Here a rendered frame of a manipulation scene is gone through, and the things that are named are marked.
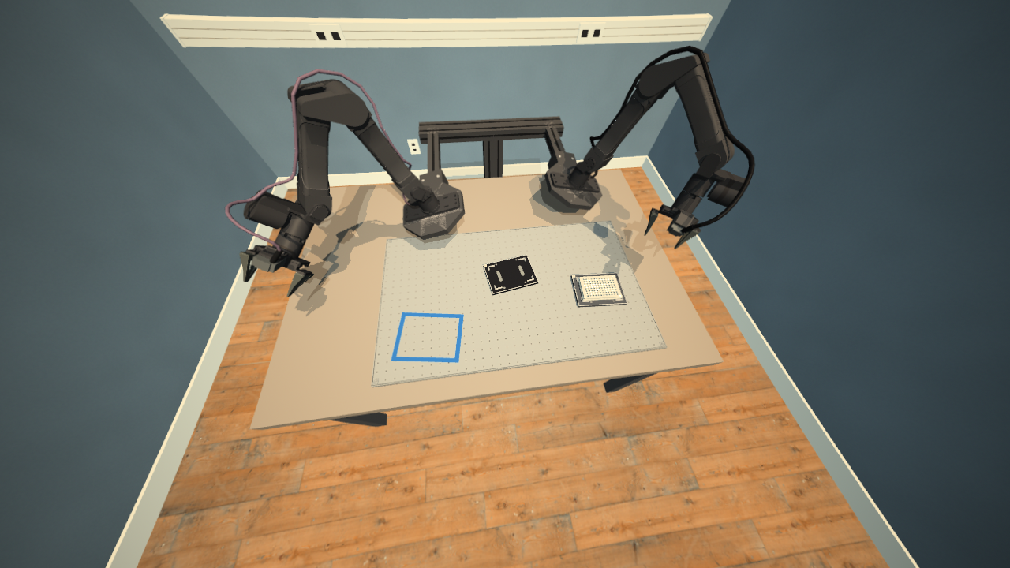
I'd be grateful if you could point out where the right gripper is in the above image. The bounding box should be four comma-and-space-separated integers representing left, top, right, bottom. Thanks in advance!
239, 230, 314, 297

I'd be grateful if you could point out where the blue tape outline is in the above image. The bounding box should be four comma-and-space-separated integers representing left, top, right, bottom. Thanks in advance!
391, 312, 464, 363

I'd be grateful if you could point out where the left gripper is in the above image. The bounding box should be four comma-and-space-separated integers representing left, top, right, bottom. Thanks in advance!
645, 190, 702, 249

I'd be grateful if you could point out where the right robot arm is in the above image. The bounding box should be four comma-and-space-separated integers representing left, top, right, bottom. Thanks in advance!
244, 79, 460, 240

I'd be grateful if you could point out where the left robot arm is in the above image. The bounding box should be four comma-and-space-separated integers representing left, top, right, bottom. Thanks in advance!
550, 54, 746, 207

